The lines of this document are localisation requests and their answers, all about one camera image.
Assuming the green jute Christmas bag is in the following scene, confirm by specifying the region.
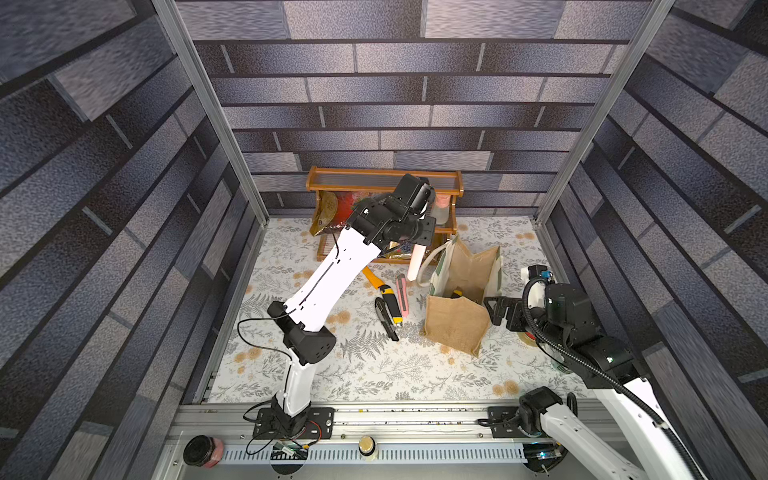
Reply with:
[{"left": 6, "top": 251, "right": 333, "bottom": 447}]
[{"left": 417, "top": 237, "right": 503, "bottom": 358}]

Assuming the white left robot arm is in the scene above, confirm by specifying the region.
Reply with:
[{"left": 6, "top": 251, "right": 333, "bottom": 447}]
[{"left": 268, "top": 194, "right": 435, "bottom": 425}]

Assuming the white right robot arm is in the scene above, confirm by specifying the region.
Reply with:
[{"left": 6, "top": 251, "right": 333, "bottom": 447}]
[{"left": 479, "top": 273, "right": 705, "bottom": 479}]

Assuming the small pink-capped bottle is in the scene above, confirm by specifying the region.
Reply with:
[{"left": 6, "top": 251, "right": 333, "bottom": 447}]
[{"left": 429, "top": 194, "right": 452, "bottom": 226}]

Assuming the pink snap-off cutter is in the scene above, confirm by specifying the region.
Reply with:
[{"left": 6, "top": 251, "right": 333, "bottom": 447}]
[{"left": 395, "top": 274, "right": 409, "bottom": 319}]

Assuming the black yellow box cutter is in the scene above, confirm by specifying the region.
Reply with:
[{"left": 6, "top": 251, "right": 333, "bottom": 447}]
[{"left": 374, "top": 298, "right": 399, "bottom": 342}]

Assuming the red gold snack bag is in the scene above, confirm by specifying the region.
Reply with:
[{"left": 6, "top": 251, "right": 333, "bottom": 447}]
[{"left": 309, "top": 191, "right": 362, "bottom": 236}]

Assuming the wooden two-tier shelf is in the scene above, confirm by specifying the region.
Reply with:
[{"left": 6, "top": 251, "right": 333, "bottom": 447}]
[{"left": 307, "top": 167, "right": 464, "bottom": 261}]

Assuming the floral table mat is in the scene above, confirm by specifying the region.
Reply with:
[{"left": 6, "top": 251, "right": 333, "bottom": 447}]
[{"left": 208, "top": 218, "right": 588, "bottom": 403}]

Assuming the black red emergency button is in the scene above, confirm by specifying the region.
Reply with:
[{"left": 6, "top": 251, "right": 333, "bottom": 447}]
[{"left": 183, "top": 435, "right": 225, "bottom": 469}]

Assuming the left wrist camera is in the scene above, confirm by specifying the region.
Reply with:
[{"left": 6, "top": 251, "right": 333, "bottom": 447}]
[{"left": 393, "top": 174, "right": 436, "bottom": 215}]

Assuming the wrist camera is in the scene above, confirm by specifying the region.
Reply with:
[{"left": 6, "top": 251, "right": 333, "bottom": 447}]
[
  {"left": 520, "top": 264, "right": 552, "bottom": 303},
  {"left": 393, "top": 174, "right": 436, "bottom": 215}
]

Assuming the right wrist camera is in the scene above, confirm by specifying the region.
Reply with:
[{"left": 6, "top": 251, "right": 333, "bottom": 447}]
[{"left": 520, "top": 264, "right": 552, "bottom": 303}]

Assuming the orange handled utility knife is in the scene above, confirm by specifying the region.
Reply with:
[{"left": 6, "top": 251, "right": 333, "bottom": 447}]
[{"left": 362, "top": 267, "right": 403, "bottom": 325}]

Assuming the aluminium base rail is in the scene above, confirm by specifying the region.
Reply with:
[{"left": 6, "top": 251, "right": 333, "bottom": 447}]
[{"left": 152, "top": 400, "right": 655, "bottom": 480}]

